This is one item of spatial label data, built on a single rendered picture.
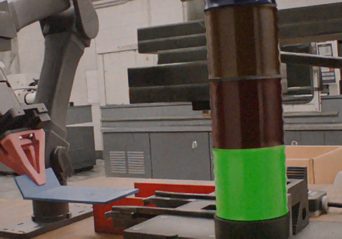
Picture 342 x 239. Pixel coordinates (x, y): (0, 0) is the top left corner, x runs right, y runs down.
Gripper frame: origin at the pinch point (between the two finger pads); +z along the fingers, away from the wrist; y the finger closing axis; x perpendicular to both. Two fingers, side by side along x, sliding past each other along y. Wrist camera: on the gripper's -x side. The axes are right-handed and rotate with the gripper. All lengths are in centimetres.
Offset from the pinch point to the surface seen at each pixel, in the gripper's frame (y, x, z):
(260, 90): 44, -28, 12
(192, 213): 22.2, -4.8, 15.0
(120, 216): 14.4, -5.6, 11.1
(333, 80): -65, 439, -30
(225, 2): 45, -28, 8
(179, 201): 17.0, 2.1, 12.8
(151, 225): 20.4, -9.4, 14.0
